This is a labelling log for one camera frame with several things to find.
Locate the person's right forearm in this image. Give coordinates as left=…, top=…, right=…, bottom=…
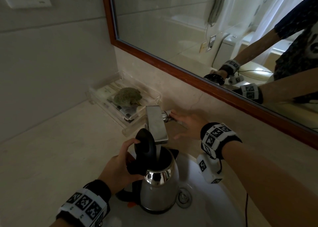
left=221, top=141, right=318, bottom=227

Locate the clear acrylic tray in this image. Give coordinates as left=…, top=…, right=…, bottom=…
left=85, top=71, right=163, bottom=137

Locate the white sink basin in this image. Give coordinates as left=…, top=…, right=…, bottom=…
left=104, top=149, right=245, bottom=227

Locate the white marker cube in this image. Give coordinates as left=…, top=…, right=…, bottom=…
left=197, top=153, right=224, bottom=184

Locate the chrome square faucet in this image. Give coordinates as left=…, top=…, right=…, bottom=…
left=143, top=105, right=186, bottom=145

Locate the marker wristband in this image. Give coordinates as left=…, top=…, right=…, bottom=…
left=56, top=179, right=112, bottom=227
left=200, top=122, right=243, bottom=160

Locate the person's right hand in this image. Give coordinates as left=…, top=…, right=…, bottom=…
left=170, top=109, right=210, bottom=140

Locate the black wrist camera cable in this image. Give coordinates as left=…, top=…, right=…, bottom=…
left=244, top=193, right=249, bottom=227

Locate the stainless steel electric kettle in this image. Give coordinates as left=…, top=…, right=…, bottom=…
left=115, top=128, right=180, bottom=215

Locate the chrome sink drain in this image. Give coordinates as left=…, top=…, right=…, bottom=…
left=176, top=187, right=193, bottom=207

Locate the white toiletry packet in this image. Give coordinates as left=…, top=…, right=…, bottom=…
left=95, top=85, right=117, bottom=98

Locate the person's left hand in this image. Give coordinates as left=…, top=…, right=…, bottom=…
left=98, top=138, right=145, bottom=196

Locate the wood-framed wall mirror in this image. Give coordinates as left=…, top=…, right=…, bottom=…
left=100, top=0, right=318, bottom=150

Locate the right marker wristband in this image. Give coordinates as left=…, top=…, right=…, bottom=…
left=200, top=122, right=243, bottom=160

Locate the left marker wristband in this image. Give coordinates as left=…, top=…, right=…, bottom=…
left=56, top=179, right=112, bottom=227

